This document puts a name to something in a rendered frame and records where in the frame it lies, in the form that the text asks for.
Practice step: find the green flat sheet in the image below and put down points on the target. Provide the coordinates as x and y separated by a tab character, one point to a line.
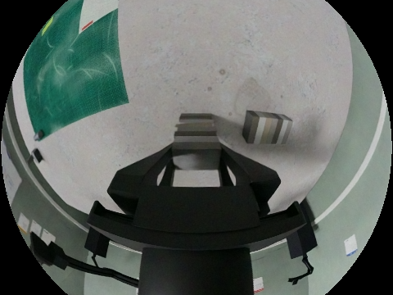
74	67

